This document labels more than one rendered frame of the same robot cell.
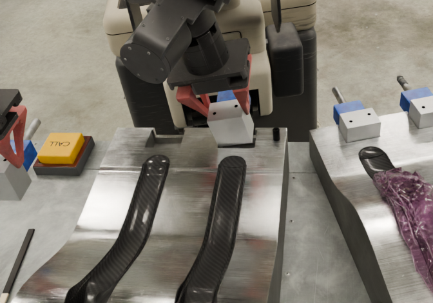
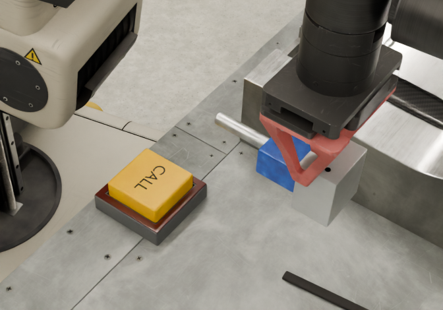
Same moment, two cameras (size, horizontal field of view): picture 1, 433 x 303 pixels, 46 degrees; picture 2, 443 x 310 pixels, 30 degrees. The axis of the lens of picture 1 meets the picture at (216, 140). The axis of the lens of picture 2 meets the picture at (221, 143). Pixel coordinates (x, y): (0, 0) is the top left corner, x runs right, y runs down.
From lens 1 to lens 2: 0.88 m
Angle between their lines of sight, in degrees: 51
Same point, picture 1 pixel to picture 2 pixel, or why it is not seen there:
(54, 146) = (150, 185)
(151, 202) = (410, 96)
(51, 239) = (320, 256)
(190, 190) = (416, 59)
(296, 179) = not seen: hidden behind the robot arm
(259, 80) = not seen: outside the picture
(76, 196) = (250, 211)
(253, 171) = not seen: hidden behind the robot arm
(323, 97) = not seen: outside the picture
